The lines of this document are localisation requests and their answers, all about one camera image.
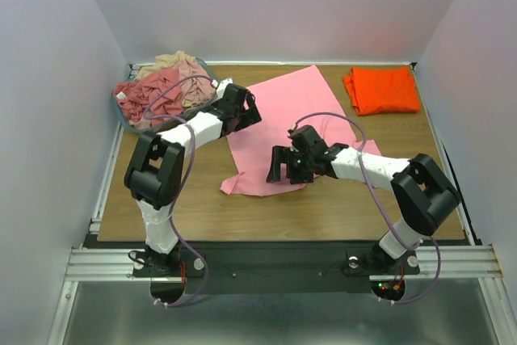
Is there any light pink t shirt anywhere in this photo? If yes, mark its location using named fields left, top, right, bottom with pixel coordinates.
left=219, top=64, right=381, bottom=199

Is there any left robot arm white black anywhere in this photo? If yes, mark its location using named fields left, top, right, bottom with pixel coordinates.
left=124, top=83, right=262, bottom=276

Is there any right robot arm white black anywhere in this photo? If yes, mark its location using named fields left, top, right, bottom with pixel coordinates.
left=266, top=125, right=461, bottom=274

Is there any grey laundry basket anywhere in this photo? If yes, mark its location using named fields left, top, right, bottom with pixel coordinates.
left=111, top=55, right=218, bottom=133

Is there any pale pink crumpled shirt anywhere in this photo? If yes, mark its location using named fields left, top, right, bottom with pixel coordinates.
left=176, top=59, right=215, bottom=111

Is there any dark pink crumpled shirt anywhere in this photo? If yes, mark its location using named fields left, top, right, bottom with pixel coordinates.
left=113, top=68, right=183, bottom=129

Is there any beige crumpled shirt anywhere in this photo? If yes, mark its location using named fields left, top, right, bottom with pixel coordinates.
left=133, top=51, right=197, bottom=82

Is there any folded orange t shirt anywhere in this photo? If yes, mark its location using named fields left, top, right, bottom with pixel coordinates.
left=343, top=66, right=420, bottom=116

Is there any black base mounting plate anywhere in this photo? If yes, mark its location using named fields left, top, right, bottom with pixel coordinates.
left=129, top=241, right=420, bottom=294

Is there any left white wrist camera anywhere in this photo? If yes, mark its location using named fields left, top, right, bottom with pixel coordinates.
left=211, top=78, right=233, bottom=89

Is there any aluminium frame rail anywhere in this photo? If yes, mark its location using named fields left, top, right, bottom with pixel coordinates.
left=65, top=249, right=181, bottom=284

